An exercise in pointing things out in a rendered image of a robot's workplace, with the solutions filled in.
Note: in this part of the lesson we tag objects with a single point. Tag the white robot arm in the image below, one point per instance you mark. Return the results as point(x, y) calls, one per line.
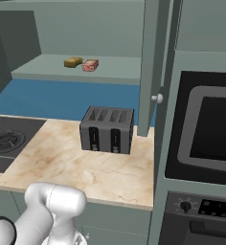
point(44, 210)

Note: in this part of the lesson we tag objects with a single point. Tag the pink bar soap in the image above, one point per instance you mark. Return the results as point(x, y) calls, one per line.
point(90, 65)

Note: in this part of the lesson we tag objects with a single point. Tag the grey-green cabinet door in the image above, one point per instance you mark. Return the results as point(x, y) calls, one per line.
point(150, 67)

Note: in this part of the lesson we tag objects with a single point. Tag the yellow sponge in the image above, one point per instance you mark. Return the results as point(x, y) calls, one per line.
point(73, 62)

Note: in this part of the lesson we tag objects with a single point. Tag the dark grey four-slot toaster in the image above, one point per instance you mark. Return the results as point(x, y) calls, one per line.
point(106, 130)

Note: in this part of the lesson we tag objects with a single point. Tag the white round door knob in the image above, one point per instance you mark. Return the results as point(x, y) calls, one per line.
point(158, 98)

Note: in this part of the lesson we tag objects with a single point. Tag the black microwave oven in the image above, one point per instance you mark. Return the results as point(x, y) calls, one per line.
point(202, 127)

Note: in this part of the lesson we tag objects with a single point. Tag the grey-green base cupboard run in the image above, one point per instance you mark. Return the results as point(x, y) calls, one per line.
point(115, 223)

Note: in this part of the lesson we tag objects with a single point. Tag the black hob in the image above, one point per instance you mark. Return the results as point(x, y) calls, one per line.
point(9, 140)

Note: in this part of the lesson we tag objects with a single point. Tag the grey-green open wall cabinet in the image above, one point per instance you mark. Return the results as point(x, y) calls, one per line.
point(70, 41)

